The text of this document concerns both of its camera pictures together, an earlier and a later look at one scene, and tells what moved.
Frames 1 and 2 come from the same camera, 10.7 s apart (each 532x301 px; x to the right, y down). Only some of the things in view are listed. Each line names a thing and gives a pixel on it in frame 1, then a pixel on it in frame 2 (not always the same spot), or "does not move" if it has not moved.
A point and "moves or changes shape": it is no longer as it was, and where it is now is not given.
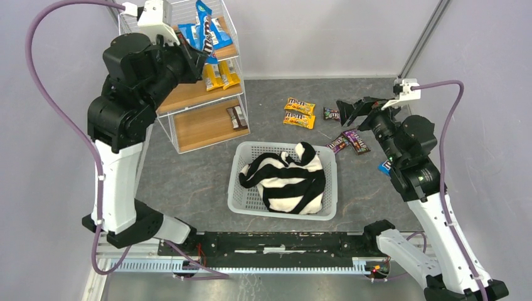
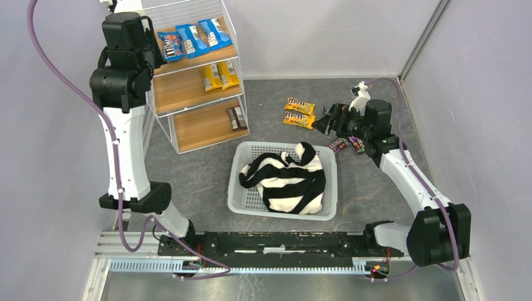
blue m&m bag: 205,13 moves or changes shape
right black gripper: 365,115 to 340,120
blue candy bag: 191,32 does not move
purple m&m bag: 356,140 does not move
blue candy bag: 220,37 does not move
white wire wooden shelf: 212,110 does not move
